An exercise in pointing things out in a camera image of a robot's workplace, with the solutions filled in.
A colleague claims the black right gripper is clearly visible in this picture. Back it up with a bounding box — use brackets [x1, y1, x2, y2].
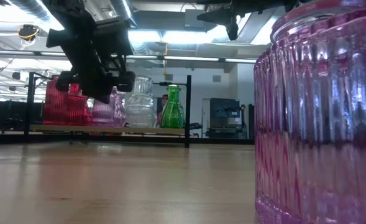
[196, 0, 298, 41]

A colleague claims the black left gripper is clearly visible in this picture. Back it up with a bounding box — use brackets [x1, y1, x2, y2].
[45, 14, 136, 105]

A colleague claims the tall pink ribbed vase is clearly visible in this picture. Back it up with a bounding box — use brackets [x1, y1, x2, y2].
[253, 0, 366, 224]
[91, 93, 117, 128]

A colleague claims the ribbed red glass vase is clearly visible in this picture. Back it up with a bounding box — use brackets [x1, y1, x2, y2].
[66, 83, 93, 126]

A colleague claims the tapered red glass bottle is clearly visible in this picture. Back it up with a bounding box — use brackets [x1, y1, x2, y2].
[42, 75, 70, 126]

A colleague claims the textured clear glass vase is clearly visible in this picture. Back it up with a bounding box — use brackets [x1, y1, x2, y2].
[125, 76, 158, 128]

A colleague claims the faceted flared green glass vase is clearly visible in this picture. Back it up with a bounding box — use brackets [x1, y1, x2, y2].
[160, 84, 186, 129]

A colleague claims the ceiling light strip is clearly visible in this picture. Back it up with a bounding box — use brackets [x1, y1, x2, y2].
[126, 55, 257, 65]

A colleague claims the person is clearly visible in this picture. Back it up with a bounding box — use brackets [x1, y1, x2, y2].
[156, 94, 170, 128]

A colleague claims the black workbench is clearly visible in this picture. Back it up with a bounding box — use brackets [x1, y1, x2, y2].
[0, 100, 45, 131]

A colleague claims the black equipment rack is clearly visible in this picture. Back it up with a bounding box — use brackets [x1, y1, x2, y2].
[203, 98, 249, 140]

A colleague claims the black partition panel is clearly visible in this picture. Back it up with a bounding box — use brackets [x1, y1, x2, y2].
[249, 104, 255, 140]

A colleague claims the wooden shelf with black frame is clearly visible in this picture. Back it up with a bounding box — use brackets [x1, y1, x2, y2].
[23, 70, 192, 149]

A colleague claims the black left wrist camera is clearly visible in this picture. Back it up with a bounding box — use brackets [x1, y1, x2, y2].
[94, 17, 134, 58]

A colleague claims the black ceiling fixture, yellow cable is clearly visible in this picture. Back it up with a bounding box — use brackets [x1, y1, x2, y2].
[17, 24, 40, 50]

